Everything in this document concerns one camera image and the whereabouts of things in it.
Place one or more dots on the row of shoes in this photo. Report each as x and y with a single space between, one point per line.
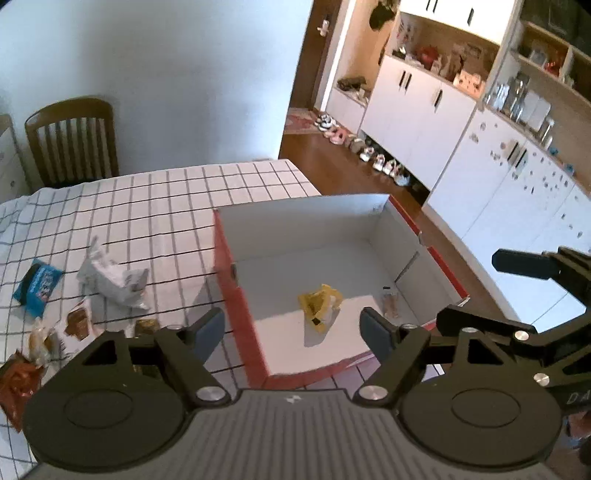
369 154

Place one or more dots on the shelf ornaments and frames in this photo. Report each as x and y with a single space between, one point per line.
538 57

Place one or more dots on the row of shelf knick-knacks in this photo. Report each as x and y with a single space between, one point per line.
429 55

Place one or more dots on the white double-door cabinet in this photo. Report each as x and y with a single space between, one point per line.
415 124

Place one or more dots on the dark bundle on bench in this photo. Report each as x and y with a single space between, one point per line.
351 83

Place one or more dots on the low white bench cabinet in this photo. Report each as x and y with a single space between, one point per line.
344 106

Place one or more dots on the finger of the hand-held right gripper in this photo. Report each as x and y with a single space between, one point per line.
521 264
489 323

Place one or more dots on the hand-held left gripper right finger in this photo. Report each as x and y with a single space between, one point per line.
375 328

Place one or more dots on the brown wooden door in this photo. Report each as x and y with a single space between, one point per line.
314 69

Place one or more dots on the small clear snack packet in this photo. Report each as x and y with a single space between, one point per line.
391 304

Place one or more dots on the clear bread bun packet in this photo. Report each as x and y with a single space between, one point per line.
41 341

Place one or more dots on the white dresser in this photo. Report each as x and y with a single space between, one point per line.
9 170

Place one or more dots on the white sticker-dotted cabinet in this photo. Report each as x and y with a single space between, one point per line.
498 207

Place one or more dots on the red and white cardboard box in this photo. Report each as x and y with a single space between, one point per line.
323 240

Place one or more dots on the crumpled white snack packet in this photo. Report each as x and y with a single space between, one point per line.
111 277

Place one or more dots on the white checked tablecloth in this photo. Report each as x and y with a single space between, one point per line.
161 221

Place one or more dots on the small brown snack packet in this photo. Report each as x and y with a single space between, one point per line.
147 326

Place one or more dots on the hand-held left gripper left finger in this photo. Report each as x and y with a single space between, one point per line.
210 330

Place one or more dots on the crumpled yellow snack packet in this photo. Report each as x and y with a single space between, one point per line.
318 302

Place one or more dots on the brown wooden chair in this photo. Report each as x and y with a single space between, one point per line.
69 108

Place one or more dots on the row of glass jars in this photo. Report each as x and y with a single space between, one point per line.
517 99

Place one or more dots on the white overhead cabinet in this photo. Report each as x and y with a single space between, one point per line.
457 16

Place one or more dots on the blue snack packet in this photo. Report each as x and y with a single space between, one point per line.
38 286

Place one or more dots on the red-orange snack packet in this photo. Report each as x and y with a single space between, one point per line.
16 383

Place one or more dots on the dark hanging bag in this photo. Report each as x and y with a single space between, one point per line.
382 14

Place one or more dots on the brown and white snack packet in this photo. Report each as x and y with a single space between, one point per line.
78 321

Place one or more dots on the patterned entry rug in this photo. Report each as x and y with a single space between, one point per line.
300 122

